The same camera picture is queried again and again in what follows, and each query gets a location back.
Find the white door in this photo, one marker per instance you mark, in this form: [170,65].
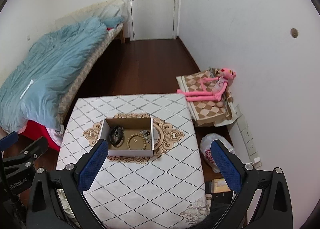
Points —
[153,19]

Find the white diamond pattern tablecloth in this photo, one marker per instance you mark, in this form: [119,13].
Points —
[165,191]

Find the red blanket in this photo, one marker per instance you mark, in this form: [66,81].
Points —
[34,131]

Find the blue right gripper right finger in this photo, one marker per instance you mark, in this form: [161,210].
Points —
[228,166]

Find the yellow tissue box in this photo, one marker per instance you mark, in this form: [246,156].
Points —
[220,186]

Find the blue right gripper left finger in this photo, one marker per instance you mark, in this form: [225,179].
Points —
[90,164]

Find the bed with patterned mattress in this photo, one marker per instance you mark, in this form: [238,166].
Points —
[87,64]

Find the white plastic bag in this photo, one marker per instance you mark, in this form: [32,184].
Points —
[211,150]

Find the brown checkered folded blanket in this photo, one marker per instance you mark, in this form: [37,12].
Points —
[206,113]

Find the silver sparkly jewelry piece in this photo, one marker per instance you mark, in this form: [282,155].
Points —
[147,135]

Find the white cardboard box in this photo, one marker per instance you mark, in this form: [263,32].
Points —
[132,128]

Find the pink panther plush toy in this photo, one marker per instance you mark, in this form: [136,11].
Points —
[208,85]

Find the white wall power strip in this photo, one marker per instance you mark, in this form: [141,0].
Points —
[246,136]

